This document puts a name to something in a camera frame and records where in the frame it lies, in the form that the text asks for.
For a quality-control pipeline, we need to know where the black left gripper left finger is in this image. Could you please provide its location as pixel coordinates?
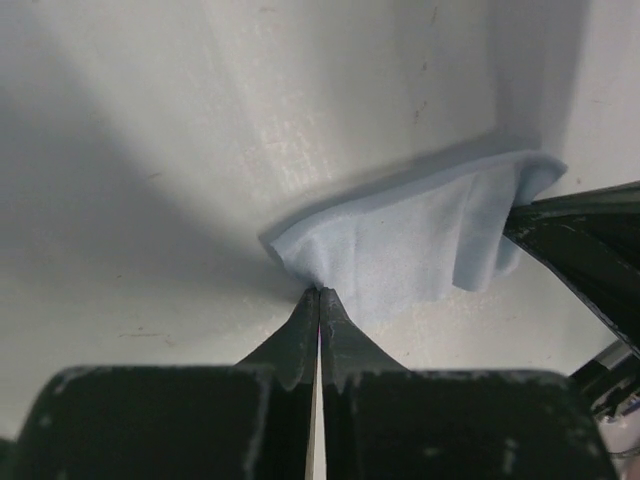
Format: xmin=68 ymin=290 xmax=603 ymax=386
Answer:
xmin=14 ymin=289 xmax=320 ymax=479

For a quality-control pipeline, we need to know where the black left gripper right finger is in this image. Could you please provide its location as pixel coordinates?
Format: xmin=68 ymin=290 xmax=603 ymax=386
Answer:
xmin=319 ymin=289 xmax=617 ymax=479

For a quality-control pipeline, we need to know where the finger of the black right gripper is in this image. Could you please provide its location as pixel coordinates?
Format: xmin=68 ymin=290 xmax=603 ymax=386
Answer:
xmin=504 ymin=182 xmax=639 ymax=345

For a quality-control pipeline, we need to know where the light blue cleaning cloth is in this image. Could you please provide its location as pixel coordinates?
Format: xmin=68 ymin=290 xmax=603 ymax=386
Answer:
xmin=268 ymin=150 xmax=567 ymax=326

